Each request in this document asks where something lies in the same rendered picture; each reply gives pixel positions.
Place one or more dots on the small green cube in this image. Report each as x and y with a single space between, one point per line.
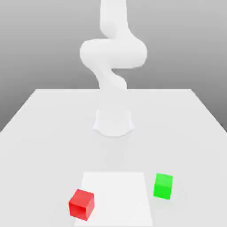
163 186

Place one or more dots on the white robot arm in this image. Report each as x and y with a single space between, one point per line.
113 53

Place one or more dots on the small red cube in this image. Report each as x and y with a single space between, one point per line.
81 204

